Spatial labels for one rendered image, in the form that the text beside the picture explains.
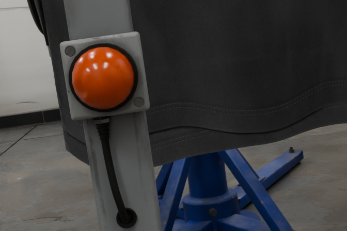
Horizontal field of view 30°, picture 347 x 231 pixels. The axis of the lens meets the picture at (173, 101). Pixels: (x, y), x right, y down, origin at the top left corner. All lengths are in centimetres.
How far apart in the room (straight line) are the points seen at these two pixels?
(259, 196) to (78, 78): 153
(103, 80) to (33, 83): 508
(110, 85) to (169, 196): 153
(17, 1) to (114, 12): 505
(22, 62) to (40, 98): 33
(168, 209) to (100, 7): 149
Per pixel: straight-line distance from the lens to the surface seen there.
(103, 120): 41
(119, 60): 38
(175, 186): 191
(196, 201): 207
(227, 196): 208
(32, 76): 545
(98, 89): 37
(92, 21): 41
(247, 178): 191
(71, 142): 72
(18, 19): 545
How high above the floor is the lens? 68
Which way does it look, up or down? 7 degrees down
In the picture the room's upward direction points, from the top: 8 degrees counter-clockwise
